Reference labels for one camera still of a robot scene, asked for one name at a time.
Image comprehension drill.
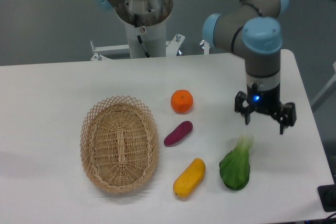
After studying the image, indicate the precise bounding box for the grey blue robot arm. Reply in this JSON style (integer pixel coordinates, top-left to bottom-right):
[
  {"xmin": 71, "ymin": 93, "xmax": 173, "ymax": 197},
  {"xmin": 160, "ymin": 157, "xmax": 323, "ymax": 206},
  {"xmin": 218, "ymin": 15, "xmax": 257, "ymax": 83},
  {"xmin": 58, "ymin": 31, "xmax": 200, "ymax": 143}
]
[{"xmin": 95, "ymin": 0, "xmax": 296, "ymax": 131}]

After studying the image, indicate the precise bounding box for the orange mandarin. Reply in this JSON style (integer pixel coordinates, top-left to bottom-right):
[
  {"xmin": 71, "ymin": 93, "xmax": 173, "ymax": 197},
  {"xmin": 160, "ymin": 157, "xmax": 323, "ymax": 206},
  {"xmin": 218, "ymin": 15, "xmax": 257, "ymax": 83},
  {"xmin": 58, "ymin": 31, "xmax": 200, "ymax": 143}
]
[{"xmin": 171, "ymin": 89, "xmax": 194, "ymax": 114}]

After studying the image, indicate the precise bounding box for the purple sweet potato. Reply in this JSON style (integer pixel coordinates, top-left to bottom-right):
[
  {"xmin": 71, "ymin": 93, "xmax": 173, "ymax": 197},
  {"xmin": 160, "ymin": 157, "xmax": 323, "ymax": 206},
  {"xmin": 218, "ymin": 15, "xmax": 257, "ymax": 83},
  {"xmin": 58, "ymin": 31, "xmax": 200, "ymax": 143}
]
[{"xmin": 163, "ymin": 121, "xmax": 193, "ymax": 146}]

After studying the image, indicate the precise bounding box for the white frame at right edge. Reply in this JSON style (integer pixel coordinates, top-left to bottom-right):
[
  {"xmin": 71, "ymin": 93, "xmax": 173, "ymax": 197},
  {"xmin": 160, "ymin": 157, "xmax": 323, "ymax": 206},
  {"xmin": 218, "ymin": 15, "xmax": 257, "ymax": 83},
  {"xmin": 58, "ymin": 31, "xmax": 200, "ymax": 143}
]
[{"xmin": 310, "ymin": 62, "xmax": 335, "ymax": 112}]

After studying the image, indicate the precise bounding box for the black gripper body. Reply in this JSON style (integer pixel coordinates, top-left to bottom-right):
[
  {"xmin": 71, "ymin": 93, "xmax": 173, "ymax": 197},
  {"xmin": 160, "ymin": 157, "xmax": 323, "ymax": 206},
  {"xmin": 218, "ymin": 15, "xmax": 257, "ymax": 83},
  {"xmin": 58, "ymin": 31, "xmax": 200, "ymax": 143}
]
[{"xmin": 246, "ymin": 73, "xmax": 281, "ymax": 116}]

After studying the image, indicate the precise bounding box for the green leafy vegetable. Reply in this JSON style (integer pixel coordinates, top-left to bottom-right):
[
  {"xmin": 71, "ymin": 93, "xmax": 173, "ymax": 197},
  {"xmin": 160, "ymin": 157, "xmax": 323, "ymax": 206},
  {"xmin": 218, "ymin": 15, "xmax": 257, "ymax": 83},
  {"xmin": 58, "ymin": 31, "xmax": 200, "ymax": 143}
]
[{"xmin": 219, "ymin": 134, "xmax": 254, "ymax": 191}]

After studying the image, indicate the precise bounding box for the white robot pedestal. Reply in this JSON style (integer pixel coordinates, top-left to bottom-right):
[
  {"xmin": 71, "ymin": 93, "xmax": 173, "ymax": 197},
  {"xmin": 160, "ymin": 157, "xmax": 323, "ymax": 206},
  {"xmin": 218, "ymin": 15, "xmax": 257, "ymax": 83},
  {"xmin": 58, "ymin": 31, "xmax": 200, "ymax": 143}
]
[{"xmin": 89, "ymin": 0, "xmax": 212, "ymax": 61}]

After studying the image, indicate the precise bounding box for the black device at table edge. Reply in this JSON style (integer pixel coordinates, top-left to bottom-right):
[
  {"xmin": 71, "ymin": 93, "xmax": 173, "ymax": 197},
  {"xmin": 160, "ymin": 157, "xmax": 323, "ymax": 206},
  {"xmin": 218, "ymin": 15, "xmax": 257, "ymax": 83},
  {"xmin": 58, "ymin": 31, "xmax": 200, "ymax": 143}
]
[{"xmin": 317, "ymin": 184, "xmax": 335, "ymax": 212}]

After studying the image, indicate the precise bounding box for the black cable on pedestal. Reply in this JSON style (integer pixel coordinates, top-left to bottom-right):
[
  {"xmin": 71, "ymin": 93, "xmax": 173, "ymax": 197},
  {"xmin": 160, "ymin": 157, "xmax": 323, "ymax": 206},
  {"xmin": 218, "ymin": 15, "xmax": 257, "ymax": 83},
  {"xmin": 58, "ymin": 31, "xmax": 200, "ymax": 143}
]
[{"xmin": 133, "ymin": 13, "xmax": 151, "ymax": 58}]

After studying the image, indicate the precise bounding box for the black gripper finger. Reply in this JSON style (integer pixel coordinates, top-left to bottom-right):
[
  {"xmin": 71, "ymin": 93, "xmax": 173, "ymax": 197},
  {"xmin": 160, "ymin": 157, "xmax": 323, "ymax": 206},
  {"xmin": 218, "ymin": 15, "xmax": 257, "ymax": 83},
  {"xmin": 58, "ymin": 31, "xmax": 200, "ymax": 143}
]
[
  {"xmin": 234, "ymin": 91, "xmax": 254, "ymax": 125},
  {"xmin": 272, "ymin": 102, "xmax": 297, "ymax": 134}
]

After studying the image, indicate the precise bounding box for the yellow mango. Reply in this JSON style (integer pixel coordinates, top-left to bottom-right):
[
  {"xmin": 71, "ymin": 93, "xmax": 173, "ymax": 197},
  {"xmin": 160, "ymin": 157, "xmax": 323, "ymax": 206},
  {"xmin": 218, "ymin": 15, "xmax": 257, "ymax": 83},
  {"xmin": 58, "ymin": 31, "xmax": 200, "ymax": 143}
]
[{"xmin": 173, "ymin": 158, "xmax": 206, "ymax": 198}]

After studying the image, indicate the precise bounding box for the woven wicker basket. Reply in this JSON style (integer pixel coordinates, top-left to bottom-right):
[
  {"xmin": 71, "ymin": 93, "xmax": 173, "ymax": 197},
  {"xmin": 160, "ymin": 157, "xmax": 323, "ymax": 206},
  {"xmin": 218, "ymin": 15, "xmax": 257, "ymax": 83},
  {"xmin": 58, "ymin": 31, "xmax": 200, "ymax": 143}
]
[{"xmin": 80, "ymin": 96, "xmax": 159, "ymax": 194}]

